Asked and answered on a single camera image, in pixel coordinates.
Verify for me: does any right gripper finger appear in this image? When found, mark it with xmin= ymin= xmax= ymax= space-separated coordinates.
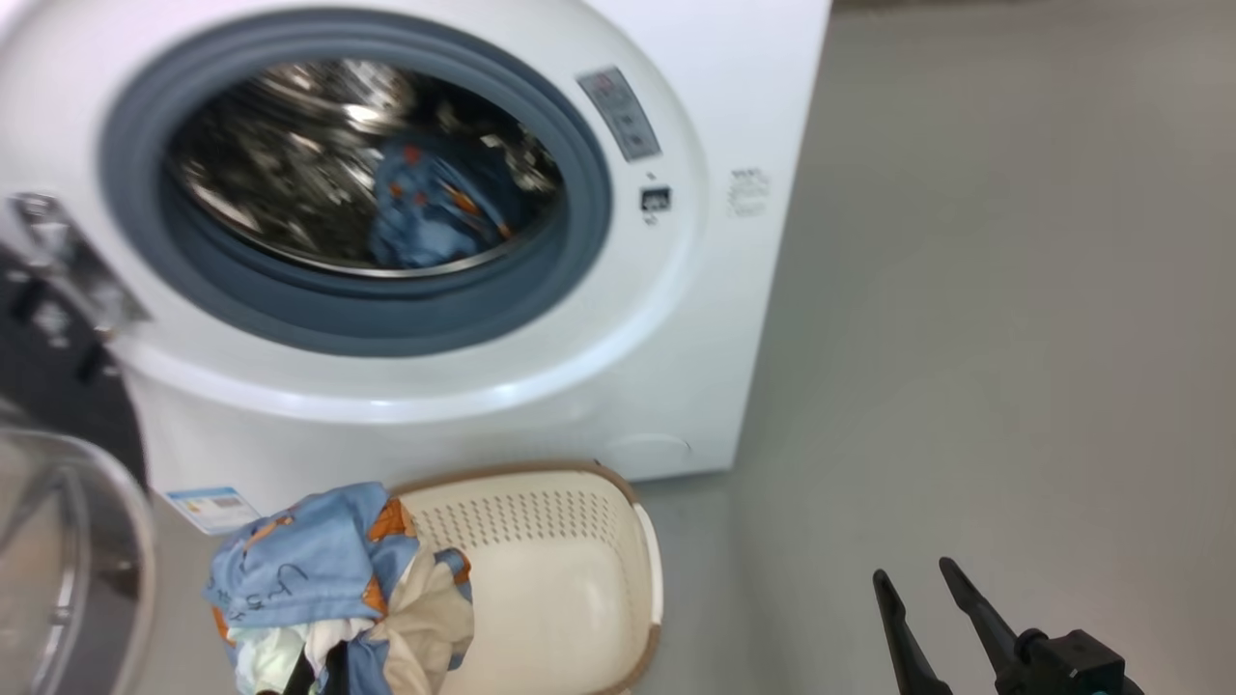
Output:
xmin=938 ymin=556 xmax=1023 ymax=679
xmin=872 ymin=569 xmax=953 ymax=695

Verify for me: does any blue garment with cream lining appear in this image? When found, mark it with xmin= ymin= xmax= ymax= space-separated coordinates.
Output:
xmin=203 ymin=482 xmax=476 ymax=695

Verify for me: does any black-rimmed glass washer door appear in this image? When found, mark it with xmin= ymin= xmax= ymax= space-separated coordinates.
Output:
xmin=0 ymin=191 xmax=157 ymax=695

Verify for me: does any blue orange-print garment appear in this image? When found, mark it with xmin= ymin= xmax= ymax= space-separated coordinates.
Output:
xmin=365 ymin=135 xmax=515 ymax=272

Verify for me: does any white front-load washing machine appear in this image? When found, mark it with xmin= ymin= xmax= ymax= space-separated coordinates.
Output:
xmin=0 ymin=0 xmax=834 ymax=514

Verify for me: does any stainless steel washing machine drum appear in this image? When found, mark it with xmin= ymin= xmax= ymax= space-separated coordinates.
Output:
xmin=164 ymin=58 xmax=567 ymax=282

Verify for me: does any blue energy label sticker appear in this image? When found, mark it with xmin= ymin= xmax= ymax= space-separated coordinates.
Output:
xmin=162 ymin=486 xmax=263 ymax=536

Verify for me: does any cream perforated laundry basket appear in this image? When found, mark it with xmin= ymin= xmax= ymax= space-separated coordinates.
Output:
xmin=384 ymin=460 xmax=665 ymax=695

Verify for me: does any round white filter cover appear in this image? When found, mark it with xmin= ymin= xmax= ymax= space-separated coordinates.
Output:
xmin=603 ymin=433 xmax=693 ymax=480

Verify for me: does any small printed text label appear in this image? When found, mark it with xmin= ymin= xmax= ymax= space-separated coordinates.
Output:
xmin=728 ymin=168 xmax=772 ymax=219

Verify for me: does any grey warning sticker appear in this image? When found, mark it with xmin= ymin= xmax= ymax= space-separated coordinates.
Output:
xmin=576 ymin=66 xmax=663 ymax=163

